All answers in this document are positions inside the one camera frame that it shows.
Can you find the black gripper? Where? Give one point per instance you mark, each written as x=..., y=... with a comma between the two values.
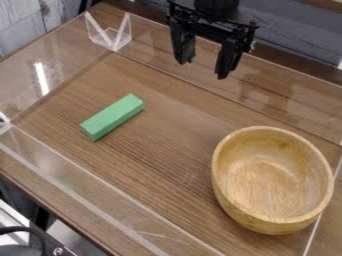
x=216, y=20

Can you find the clear acrylic barrier wall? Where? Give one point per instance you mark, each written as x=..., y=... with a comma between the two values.
x=135, y=190

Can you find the clear acrylic corner bracket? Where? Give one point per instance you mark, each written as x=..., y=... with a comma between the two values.
x=111, y=38

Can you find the brown wooden bowl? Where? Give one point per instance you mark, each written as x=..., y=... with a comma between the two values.
x=271, y=179

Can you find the green rectangular block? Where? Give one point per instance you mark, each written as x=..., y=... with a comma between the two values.
x=111, y=117

